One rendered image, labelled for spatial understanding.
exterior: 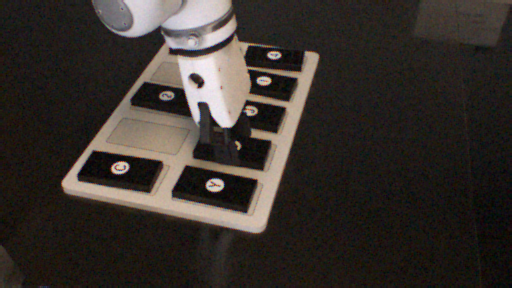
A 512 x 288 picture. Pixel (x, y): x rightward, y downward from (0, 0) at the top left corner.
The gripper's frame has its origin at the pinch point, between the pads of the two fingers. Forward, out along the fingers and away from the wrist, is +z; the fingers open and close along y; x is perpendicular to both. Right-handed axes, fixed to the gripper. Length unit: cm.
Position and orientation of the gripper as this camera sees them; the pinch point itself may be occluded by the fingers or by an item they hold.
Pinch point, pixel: (232, 138)
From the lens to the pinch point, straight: 71.4
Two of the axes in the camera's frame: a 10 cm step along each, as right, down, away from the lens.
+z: 2.0, 7.6, 6.1
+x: -9.5, -0.1, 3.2
